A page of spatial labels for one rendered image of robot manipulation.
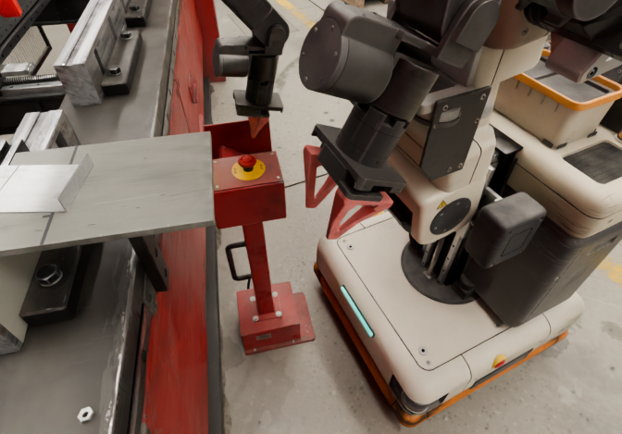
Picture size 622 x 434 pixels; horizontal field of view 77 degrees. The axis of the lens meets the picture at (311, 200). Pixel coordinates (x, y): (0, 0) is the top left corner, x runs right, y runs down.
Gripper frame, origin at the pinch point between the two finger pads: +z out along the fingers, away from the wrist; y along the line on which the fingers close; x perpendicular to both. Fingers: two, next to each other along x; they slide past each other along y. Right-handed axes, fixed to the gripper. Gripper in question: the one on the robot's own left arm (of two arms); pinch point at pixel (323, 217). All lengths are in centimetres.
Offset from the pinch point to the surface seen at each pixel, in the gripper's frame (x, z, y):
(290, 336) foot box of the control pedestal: 48, 82, -32
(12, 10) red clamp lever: -30.3, -3.2, -32.7
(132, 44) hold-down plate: -7, 14, -82
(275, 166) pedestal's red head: 15.9, 16.2, -35.5
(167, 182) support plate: -13.8, 6.6, -13.5
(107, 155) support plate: -19.2, 9.4, -22.6
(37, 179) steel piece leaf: -26.9, 13.0, -20.8
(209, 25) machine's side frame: 60, 38, -224
